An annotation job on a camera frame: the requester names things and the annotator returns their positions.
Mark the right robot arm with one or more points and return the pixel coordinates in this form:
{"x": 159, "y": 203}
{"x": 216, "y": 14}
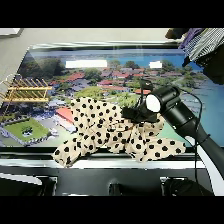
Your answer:
{"x": 186, "y": 120}

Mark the white black-dotted shirt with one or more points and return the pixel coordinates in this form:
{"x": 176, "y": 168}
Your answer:
{"x": 96, "y": 123}

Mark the black garment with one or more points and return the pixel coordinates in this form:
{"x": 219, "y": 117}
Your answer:
{"x": 215, "y": 68}

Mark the striped garment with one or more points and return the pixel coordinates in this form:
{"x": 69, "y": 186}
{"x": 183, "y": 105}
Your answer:
{"x": 206, "y": 40}

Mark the heap of clothes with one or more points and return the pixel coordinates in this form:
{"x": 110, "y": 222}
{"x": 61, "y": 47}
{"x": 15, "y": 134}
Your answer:
{"x": 186, "y": 33}

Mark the silver frame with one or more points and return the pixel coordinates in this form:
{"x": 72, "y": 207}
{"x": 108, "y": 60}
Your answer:
{"x": 100, "y": 164}

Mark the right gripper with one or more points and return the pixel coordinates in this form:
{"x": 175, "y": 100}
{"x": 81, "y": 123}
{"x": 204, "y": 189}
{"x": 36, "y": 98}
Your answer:
{"x": 141, "y": 113}

